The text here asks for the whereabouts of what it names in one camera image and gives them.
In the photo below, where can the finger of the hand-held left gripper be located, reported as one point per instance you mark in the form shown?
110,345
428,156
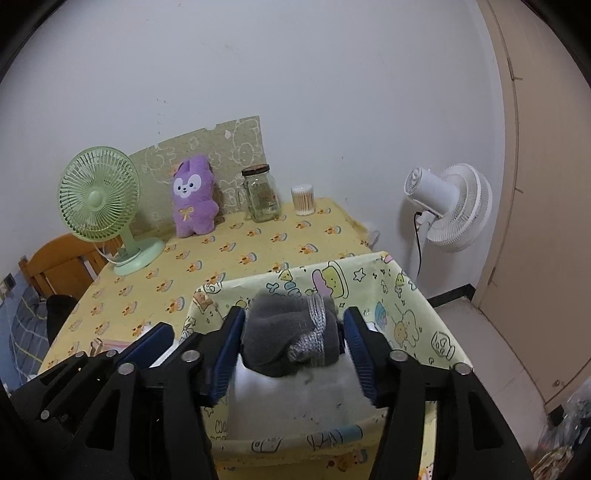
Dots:
147,344

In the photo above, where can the white folded cloth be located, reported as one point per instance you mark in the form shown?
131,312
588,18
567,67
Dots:
300,401

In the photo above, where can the beige printed board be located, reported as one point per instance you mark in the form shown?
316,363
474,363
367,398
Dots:
231,143

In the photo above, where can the green desk fan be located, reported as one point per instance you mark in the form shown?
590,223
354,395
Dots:
97,198

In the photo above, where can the pink printed packet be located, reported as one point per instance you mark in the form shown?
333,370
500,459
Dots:
111,345

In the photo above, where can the glass jar with lid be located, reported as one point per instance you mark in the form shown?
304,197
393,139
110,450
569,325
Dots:
262,198

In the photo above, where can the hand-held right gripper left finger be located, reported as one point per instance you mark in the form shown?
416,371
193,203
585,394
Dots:
224,360

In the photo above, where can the white standing fan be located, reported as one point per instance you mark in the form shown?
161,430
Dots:
429,189

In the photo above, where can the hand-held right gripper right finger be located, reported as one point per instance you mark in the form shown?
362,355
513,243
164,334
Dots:
364,360

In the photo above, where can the yellow printed tablecloth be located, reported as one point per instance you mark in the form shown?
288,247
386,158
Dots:
207,258

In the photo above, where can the blue plaid bedding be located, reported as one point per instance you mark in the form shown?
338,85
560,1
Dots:
27,332

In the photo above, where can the yellow printed fabric basket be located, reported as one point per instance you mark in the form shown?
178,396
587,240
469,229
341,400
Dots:
406,323

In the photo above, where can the purple plush toy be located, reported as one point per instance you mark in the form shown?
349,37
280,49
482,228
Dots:
191,203

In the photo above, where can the cotton swab container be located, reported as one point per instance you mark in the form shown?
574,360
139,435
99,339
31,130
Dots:
303,201

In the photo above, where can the clear plastic bag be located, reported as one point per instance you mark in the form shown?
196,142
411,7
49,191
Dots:
568,438

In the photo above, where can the wooden chair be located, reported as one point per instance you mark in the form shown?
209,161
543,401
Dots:
55,263

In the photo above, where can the grey socks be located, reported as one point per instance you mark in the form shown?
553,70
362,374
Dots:
277,332

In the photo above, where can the beige door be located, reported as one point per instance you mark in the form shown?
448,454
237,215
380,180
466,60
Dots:
545,184

